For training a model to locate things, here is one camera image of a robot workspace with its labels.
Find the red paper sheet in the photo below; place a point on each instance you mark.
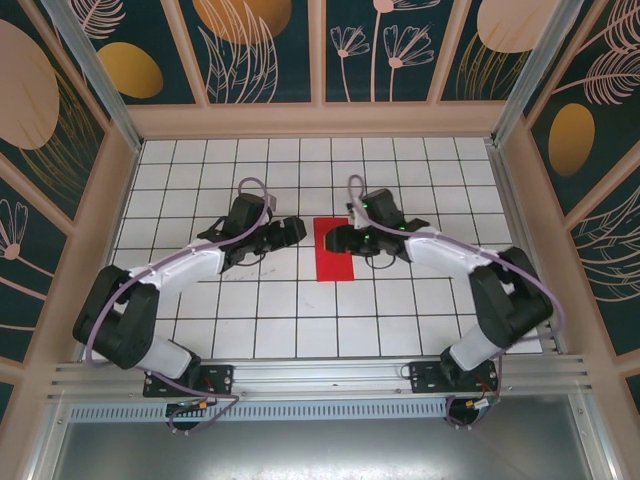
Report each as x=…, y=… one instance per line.
x=335, y=267

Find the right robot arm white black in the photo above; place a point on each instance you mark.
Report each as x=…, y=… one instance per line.
x=440, y=252

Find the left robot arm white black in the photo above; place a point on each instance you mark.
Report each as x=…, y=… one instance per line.
x=185, y=267

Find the grey metal plate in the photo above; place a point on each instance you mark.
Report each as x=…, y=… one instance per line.
x=320, y=450

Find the aluminium side rail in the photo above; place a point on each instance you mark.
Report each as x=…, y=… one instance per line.
x=515, y=225

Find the wall panel pink flowers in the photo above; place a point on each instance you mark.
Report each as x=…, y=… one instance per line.
x=380, y=60

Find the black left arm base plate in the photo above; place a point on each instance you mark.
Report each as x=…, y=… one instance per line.
x=220, y=380

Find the aluminium mounting rail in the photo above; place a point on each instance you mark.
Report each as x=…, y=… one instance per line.
x=320, y=372

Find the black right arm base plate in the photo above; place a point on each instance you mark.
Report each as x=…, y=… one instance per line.
x=425, y=380

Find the wall panel orange circle leaves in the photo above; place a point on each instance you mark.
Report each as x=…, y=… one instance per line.
x=240, y=30

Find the wall panel orange oval feather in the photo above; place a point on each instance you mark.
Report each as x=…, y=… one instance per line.
x=130, y=70

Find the wall panel pink circle gold lines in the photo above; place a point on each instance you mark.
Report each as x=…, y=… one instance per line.
x=490, y=40

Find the aluminium corner post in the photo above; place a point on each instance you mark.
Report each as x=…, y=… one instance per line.
x=92, y=65
x=536, y=65

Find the wall panel single pink flower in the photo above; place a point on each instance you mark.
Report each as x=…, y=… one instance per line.
x=25, y=260

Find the wall panel pink feather outlines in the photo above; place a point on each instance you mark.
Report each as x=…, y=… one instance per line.
x=610, y=260

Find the wall panel orange oval large feathers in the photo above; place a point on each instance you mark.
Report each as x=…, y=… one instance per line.
x=590, y=100

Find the wall panel large pink circle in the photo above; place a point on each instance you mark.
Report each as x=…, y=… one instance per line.
x=30, y=100

